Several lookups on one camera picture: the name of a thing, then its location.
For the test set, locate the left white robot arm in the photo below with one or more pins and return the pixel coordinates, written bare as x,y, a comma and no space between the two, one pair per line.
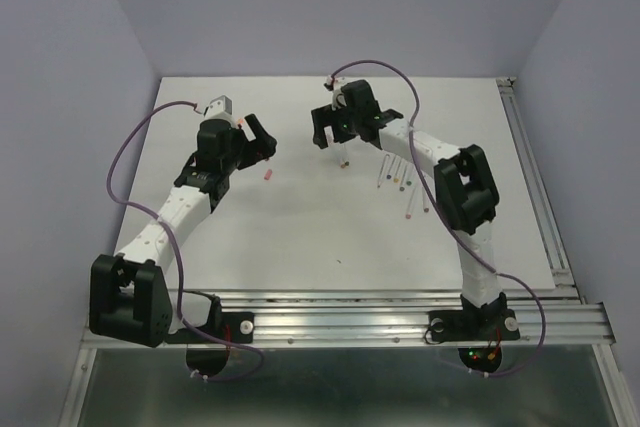
129,298

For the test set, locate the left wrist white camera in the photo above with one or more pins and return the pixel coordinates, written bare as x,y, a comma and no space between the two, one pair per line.
220,108

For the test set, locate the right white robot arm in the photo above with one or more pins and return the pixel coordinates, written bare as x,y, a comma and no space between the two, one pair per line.
465,194

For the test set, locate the aluminium front rail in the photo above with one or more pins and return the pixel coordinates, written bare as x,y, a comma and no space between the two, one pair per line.
342,359

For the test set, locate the aluminium rail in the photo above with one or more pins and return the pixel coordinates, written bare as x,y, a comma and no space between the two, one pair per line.
342,359
554,248

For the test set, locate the aluminium right side rail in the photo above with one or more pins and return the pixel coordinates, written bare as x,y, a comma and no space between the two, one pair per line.
554,248

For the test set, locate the pink cap marker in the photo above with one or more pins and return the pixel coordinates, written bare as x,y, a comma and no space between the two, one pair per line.
413,198

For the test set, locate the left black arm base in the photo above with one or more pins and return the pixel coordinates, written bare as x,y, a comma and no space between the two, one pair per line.
213,340

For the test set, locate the brown cap marker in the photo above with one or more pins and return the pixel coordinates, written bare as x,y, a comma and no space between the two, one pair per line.
401,188

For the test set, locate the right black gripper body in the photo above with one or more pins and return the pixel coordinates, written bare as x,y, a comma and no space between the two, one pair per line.
347,124

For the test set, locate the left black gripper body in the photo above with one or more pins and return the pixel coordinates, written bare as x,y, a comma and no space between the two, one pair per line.
228,161

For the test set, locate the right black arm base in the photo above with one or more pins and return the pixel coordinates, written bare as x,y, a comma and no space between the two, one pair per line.
488,326

